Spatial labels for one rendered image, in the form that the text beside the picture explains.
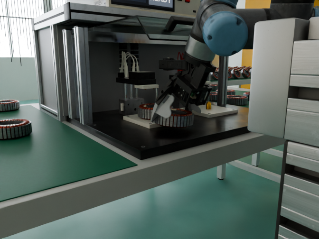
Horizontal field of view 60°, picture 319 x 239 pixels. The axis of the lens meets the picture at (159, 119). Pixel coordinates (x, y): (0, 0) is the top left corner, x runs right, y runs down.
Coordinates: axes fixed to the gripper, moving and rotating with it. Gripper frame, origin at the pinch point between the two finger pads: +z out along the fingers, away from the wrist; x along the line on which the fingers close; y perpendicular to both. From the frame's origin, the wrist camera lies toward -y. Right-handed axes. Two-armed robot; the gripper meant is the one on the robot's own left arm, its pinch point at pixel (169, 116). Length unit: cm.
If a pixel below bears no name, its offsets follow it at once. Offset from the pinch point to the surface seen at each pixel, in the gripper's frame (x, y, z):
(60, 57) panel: -18.8, -38.1, 0.6
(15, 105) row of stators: -28, -59, 33
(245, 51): 349, -219, 79
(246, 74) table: 215, -116, 59
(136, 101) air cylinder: 2.1, -19.7, 8.1
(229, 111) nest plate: 28.4, -0.7, 2.3
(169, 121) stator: -3.8, 4.3, -2.1
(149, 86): 0.9, -13.7, -1.8
